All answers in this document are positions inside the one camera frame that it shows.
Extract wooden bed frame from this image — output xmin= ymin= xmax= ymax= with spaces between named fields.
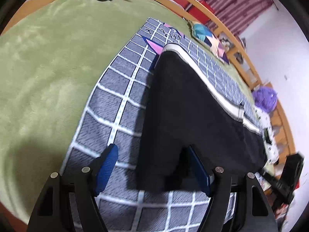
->
xmin=0 ymin=0 xmax=296 ymax=232

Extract green fleece blanket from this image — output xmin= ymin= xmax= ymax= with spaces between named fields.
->
xmin=0 ymin=0 xmax=257 ymax=225

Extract white spotted storage box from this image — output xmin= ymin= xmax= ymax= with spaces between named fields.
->
xmin=254 ymin=106 xmax=279 ymax=176

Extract red chair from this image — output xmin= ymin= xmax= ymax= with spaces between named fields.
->
xmin=169 ymin=0 xmax=210 ymax=25

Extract grey checked star bedsheet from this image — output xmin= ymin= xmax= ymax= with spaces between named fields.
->
xmin=61 ymin=18 xmax=261 ymax=231

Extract red striped curtain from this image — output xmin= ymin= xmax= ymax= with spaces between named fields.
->
xmin=169 ymin=0 xmax=276 ymax=37

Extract colourful geometric pillow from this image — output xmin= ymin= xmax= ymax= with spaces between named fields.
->
xmin=191 ymin=21 xmax=229 ymax=64

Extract purple fluffy plush toy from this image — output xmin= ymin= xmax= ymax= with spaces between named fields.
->
xmin=252 ymin=86 xmax=278 ymax=113

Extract black pants with white stripe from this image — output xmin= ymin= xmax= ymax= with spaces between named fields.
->
xmin=136 ymin=43 xmax=267 ymax=193

